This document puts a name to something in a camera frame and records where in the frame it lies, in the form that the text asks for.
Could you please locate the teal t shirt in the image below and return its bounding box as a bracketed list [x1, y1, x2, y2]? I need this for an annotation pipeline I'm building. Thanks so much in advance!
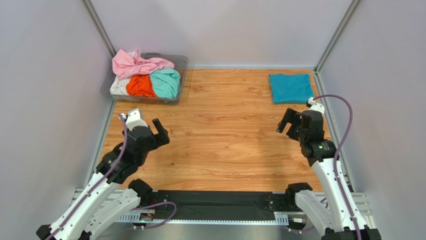
[269, 73, 314, 104]

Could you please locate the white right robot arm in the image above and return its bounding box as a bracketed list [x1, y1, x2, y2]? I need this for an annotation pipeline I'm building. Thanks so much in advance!
[276, 108, 382, 240]

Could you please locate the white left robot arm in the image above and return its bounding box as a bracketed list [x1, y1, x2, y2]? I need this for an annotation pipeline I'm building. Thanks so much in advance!
[36, 114, 170, 240]

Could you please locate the orange t shirt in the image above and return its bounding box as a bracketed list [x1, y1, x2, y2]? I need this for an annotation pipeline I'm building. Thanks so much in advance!
[126, 75, 157, 97]

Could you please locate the mint green t shirt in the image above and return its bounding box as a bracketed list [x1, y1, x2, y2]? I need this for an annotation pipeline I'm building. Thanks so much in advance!
[149, 68, 181, 99]

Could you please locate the white t shirt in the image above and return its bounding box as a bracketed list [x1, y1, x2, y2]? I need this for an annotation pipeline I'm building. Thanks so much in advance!
[109, 76, 131, 96]

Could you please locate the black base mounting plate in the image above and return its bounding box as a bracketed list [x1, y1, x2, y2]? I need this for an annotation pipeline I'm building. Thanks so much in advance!
[143, 190, 301, 221]

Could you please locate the pink t shirt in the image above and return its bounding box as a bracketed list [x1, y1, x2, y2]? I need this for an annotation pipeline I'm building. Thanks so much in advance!
[112, 49, 175, 80]

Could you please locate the small electronics board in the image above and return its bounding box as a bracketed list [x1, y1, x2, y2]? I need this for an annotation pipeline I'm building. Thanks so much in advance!
[138, 213, 155, 222]

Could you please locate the clear plastic storage bin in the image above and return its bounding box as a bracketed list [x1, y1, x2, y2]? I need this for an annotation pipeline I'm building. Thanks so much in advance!
[101, 49, 189, 104]

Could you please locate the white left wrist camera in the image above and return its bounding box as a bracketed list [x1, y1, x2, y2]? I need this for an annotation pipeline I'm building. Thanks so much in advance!
[118, 108, 149, 131]

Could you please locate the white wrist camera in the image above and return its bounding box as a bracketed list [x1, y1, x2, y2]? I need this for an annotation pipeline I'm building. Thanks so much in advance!
[118, 108, 149, 131]
[306, 97, 325, 115]

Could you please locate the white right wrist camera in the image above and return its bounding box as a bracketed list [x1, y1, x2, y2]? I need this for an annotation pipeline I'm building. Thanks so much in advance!
[306, 97, 325, 115]

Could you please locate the aluminium frame rail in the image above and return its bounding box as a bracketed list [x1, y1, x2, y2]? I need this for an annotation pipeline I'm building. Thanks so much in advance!
[314, 0, 363, 75]

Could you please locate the left aluminium corner post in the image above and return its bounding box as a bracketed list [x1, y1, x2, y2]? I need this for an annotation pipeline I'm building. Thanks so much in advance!
[81, 0, 116, 59]

